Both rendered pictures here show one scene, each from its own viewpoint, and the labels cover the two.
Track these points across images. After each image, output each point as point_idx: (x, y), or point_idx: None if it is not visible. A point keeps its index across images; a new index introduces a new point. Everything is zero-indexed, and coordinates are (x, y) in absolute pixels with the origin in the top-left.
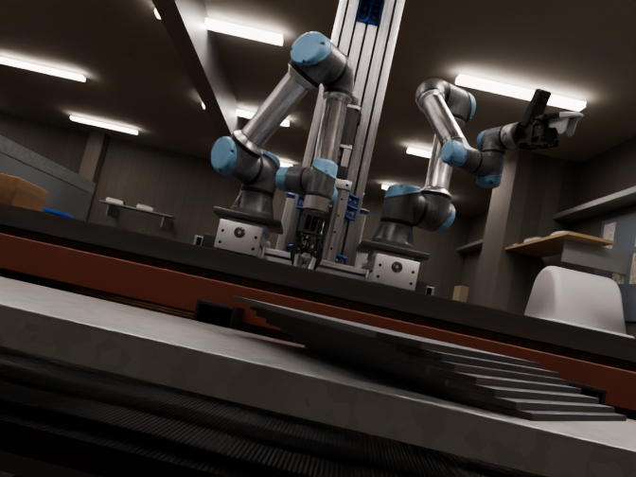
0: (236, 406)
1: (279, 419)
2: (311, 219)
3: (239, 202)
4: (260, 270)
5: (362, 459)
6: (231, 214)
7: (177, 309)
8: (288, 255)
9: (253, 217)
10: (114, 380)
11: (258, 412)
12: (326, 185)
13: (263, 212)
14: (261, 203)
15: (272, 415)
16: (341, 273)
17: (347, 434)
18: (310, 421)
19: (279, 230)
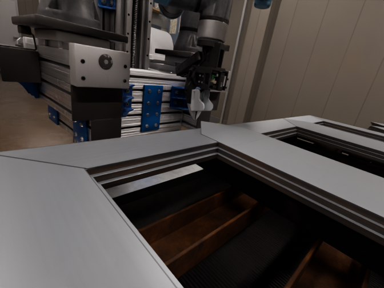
0: (263, 284)
1: (292, 268)
2: (223, 54)
3: (56, 2)
4: None
5: (378, 278)
6: (66, 27)
7: (192, 250)
8: (132, 72)
9: (96, 31)
10: None
11: (274, 272)
12: (231, 9)
13: (96, 21)
14: (91, 7)
15: (278, 264)
16: (172, 82)
17: (307, 239)
18: (282, 243)
19: (110, 42)
